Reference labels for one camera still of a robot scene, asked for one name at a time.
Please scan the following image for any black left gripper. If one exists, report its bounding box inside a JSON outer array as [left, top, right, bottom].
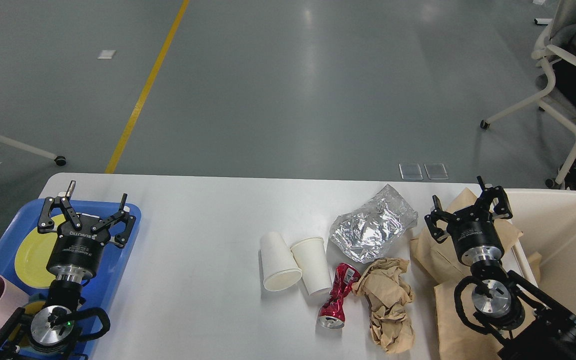
[[37, 181, 137, 281]]

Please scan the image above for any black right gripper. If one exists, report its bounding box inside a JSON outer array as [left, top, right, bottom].
[[424, 177, 513, 267]]

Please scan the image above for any yellow plastic plate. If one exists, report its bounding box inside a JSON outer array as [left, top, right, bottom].
[[14, 228, 57, 290]]

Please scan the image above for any dark teal mug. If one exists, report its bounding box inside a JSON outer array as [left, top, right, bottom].
[[18, 293, 46, 351]]

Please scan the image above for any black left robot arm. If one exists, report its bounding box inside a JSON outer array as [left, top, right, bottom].
[[0, 180, 141, 360]]

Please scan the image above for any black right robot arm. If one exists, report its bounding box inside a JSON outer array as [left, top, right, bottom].
[[424, 177, 576, 360]]

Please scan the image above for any brown paper bag upper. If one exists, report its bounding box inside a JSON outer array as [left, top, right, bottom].
[[410, 188, 522, 283]]

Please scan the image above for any brown paper bag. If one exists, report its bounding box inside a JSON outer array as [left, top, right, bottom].
[[434, 251, 543, 360], [410, 188, 522, 283]]

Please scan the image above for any beige plastic bin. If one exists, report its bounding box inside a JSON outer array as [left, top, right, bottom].
[[507, 189, 576, 314]]

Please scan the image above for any crumpled silver foil bag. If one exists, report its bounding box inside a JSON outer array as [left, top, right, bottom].
[[328, 184, 418, 264]]

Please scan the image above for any crumpled brown paper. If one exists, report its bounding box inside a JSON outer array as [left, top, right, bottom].
[[352, 257, 414, 354]]

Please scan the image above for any brown paper bag lower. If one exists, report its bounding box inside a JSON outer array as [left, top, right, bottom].
[[434, 251, 543, 360]]

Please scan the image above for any white paper cup right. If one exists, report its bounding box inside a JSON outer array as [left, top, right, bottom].
[[290, 237, 333, 296]]

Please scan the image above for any white paper cup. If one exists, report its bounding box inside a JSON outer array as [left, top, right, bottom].
[[260, 231, 302, 292], [290, 237, 333, 296]]

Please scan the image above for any crushed red soda can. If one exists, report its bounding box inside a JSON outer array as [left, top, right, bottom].
[[317, 262, 361, 330]]

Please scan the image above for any white paper cup left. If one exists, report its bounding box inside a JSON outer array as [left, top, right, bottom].
[[260, 231, 302, 292]]

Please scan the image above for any white office chair right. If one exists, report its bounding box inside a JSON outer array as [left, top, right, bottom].
[[480, 0, 576, 190]]

